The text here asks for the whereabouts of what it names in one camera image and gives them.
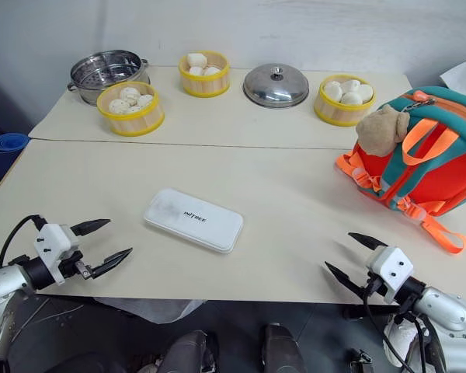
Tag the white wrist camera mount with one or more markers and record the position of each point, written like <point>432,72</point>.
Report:
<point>52,239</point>
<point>392,264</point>

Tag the white speckled bun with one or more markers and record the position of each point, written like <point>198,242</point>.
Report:
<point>144,101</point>
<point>128,94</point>
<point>118,106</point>

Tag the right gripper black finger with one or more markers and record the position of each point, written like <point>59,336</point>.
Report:
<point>345,277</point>
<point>369,242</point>

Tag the beige plush bear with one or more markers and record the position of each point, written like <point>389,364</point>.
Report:
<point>378,132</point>

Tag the white rectangular case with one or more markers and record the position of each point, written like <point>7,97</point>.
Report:
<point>194,221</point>

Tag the bamboo steamer basket yellow rims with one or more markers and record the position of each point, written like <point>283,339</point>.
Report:
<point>134,122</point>
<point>206,84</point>
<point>334,112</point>

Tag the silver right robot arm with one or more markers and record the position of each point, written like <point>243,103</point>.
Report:
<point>444,309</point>

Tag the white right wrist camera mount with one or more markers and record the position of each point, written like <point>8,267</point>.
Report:
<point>392,264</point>

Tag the stainless steel steamer pot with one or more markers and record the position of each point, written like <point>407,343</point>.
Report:
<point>101,72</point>

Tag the white plastic sheet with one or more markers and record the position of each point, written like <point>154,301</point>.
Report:
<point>159,309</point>

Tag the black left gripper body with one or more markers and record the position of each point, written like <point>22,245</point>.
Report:
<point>71,266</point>

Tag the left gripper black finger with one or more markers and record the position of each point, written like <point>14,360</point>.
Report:
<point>91,225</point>
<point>112,260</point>

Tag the white steamed bun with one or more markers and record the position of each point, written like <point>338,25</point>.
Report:
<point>196,71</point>
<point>351,99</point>
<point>350,86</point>
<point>333,91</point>
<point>365,93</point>
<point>212,71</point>
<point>196,59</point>

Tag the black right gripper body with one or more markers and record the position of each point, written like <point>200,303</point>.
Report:
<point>374,287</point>

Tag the orange and teal backpack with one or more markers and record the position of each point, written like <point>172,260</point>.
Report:
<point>435,182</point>

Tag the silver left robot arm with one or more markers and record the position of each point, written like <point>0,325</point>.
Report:
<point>7,277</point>

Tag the white paper sheet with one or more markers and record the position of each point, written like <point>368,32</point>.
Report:
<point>464,74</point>

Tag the white shoe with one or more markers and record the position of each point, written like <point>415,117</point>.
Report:
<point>402,340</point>

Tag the stainless steel pot lid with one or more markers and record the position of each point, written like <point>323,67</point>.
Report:
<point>275,87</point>

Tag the dark rounded shape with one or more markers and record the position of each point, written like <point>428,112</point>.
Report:
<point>283,349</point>
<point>190,351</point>

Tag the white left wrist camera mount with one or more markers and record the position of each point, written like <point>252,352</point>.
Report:
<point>52,239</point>

